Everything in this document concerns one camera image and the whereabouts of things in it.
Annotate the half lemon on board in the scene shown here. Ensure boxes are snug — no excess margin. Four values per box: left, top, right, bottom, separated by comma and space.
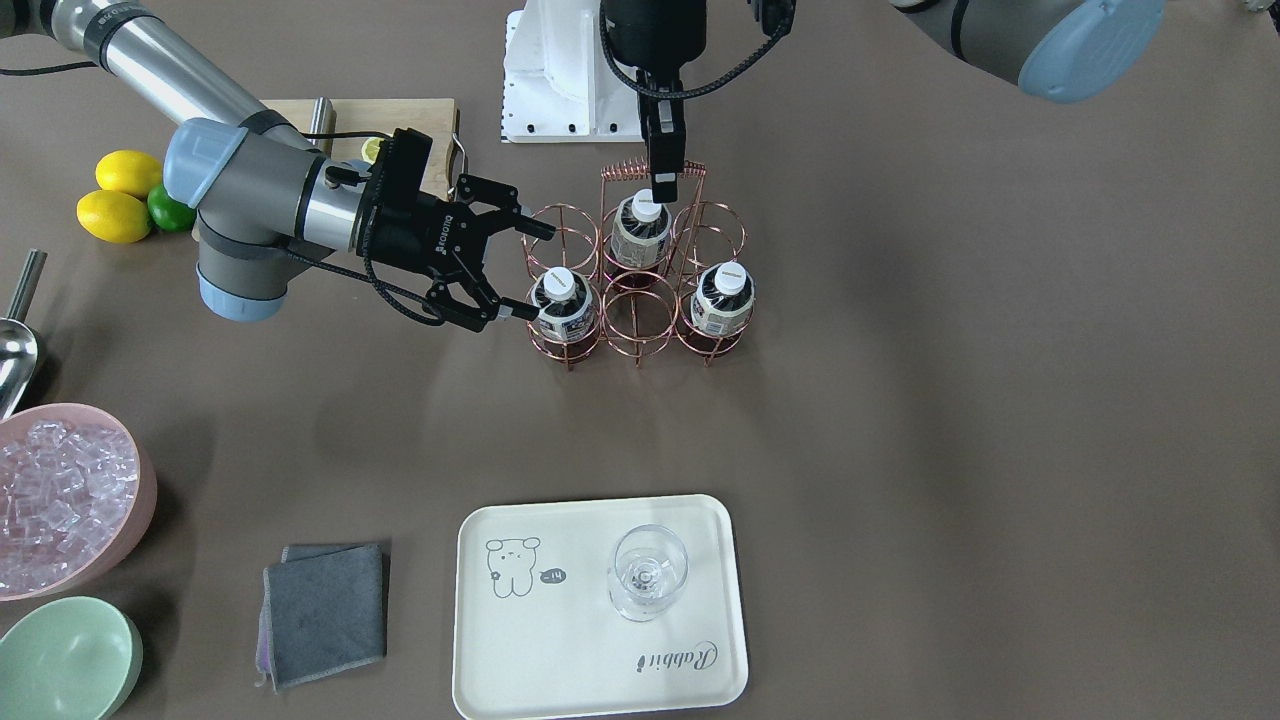
360, 136, 384, 165

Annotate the knife on cutting board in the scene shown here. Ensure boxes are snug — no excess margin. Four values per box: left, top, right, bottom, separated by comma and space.
308, 96, 337, 135

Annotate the wooden cutting board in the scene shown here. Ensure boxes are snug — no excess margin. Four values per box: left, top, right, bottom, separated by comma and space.
262, 97, 460, 199

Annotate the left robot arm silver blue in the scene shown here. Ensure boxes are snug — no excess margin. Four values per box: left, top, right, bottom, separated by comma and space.
596, 1, 1166, 202

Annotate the tea bottle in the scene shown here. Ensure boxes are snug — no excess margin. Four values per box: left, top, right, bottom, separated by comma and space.
609, 188, 673, 270
529, 266, 596, 345
689, 261, 755, 340

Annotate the green bowl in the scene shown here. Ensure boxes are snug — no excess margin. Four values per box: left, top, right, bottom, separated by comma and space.
1, 596, 145, 719

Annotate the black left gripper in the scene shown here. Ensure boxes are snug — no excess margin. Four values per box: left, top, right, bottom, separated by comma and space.
602, 1, 708, 204

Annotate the grey folded cloth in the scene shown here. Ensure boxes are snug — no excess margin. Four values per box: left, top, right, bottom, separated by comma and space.
255, 543, 390, 692

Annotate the tea bottle front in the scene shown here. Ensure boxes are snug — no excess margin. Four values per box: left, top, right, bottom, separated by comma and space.
529, 266, 596, 345
689, 261, 755, 340

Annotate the clear wine glass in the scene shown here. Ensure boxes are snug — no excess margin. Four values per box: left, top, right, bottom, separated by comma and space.
607, 524, 689, 623

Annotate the yellow lemon upper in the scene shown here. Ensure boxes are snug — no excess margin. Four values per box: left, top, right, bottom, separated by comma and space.
93, 149, 163, 199

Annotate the pink bowl with ice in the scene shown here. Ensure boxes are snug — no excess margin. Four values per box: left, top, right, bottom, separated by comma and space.
1, 404, 157, 602

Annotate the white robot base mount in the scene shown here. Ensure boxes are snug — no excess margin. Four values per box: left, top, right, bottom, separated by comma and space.
500, 1, 643, 143

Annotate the yellow lemon lower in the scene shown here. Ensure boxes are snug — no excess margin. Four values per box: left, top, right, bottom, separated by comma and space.
76, 190, 154, 243

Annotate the cream serving tray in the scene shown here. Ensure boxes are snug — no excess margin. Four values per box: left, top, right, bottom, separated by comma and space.
452, 495, 749, 719

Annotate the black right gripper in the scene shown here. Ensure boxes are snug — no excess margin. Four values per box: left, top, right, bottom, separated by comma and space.
360, 129, 558, 331

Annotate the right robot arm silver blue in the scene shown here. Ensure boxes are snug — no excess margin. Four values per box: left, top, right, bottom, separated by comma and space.
3, 1, 556, 332

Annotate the green lime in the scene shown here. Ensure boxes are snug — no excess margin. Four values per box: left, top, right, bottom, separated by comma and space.
146, 184, 197, 233

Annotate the yellow lemon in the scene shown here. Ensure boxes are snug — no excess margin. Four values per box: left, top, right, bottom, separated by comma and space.
76, 190, 154, 243
93, 149, 163, 199

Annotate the steel ice scoop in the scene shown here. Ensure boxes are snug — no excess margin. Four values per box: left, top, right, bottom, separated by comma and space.
1, 249, 49, 420

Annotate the copper wire bottle basket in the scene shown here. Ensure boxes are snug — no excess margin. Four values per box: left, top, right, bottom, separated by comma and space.
522, 161, 755, 369

